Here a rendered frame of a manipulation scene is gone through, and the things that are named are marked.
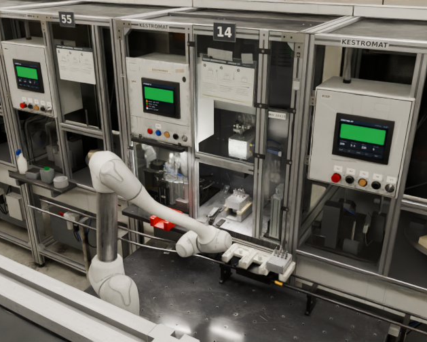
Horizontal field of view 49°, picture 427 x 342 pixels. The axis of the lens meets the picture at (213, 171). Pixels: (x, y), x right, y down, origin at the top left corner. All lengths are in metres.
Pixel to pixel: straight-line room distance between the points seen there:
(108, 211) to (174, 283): 0.66
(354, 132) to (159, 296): 1.32
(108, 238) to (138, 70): 0.95
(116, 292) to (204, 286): 0.59
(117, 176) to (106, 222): 0.34
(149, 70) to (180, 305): 1.27
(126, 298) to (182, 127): 0.96
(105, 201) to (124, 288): 0.41
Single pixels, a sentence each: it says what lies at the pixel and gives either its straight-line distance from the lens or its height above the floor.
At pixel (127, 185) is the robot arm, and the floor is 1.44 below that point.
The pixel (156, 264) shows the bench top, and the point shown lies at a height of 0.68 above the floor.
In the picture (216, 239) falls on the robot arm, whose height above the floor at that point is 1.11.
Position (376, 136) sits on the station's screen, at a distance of 2.15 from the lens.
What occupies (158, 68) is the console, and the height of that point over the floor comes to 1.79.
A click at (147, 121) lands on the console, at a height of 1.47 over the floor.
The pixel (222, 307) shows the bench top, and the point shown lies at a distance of 2.52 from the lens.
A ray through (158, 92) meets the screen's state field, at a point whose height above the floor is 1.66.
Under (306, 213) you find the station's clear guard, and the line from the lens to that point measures 2.46.
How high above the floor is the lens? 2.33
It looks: 24 degrees down
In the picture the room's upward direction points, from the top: straight up
